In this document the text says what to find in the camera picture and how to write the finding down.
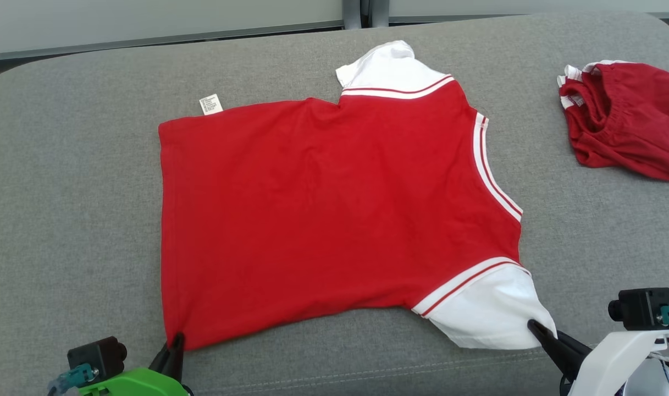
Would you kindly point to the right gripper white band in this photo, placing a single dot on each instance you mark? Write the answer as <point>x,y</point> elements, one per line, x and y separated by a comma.
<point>614,357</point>

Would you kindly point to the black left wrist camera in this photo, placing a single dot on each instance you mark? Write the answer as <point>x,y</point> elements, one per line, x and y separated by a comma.
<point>98,355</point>

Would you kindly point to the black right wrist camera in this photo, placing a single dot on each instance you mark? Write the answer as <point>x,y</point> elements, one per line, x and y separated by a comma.
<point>642,308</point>

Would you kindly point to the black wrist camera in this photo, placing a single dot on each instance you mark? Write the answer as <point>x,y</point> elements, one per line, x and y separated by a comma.
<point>642,308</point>
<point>98,355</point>

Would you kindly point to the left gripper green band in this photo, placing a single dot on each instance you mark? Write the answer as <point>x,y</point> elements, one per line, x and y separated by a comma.
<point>131,384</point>

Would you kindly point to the red white jersey shirt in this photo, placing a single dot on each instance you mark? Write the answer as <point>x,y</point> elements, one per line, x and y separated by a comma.
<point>323,209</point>

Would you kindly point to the red shorts white stripes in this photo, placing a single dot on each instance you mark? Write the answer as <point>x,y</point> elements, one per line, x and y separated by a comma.
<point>631,126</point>

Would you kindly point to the grey partition post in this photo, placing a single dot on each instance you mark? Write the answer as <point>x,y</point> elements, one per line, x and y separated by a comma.
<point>365,12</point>

